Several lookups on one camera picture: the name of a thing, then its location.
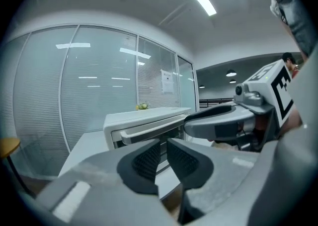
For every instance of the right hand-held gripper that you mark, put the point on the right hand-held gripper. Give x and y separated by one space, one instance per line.
273 88

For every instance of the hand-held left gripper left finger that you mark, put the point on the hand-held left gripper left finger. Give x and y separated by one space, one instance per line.
106 170

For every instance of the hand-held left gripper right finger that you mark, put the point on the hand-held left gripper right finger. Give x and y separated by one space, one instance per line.
223 168

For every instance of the person's right forearm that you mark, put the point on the person's right forearm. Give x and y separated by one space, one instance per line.
293 120

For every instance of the glass door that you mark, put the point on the glass door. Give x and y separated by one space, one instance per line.
186 86

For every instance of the black railing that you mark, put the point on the black railing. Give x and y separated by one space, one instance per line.
216 100

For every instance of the black pendant lamp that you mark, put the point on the black pendant lamp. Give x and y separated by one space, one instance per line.
231 73
232 81
202 86

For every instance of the white paper notice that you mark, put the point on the white paper notice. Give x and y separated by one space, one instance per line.
167 81

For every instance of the yellow flower bouquet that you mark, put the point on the yellow flower bouquet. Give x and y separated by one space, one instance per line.
142 106

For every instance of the yellow round table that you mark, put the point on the yellow round table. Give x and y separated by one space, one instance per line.
8 146

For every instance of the person's grey t-shirt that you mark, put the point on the person's grey t-shirt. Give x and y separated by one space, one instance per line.
298 21

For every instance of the right hand-held gripper camera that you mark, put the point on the right hand-held gripper camera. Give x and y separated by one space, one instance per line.
249 97

